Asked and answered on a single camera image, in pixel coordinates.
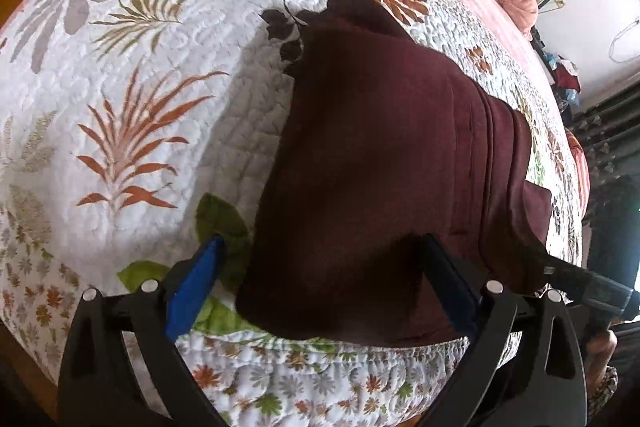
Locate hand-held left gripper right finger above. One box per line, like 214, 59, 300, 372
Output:
422, 233, 588, 427

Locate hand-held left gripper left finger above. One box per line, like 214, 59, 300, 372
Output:
56, 234, 226, 427

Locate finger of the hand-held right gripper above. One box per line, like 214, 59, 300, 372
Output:
537, 252, 635, 314

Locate maroon pants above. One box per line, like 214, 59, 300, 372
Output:
235, 0, 553, 348

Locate person's right hand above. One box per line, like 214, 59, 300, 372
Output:
585, 329, 618, 370

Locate orange cushion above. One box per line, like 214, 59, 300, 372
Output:
567, 129, 591, 220

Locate dark patterned curtain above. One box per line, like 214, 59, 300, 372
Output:
565, 99, 640, 188

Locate red cloth pile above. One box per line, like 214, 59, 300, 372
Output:
555, 59, 581, 92

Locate floral quilted bedspread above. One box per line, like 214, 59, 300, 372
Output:
0, 0, 586, 427

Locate white wall cable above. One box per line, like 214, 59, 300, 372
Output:
607, 19, 640, 62

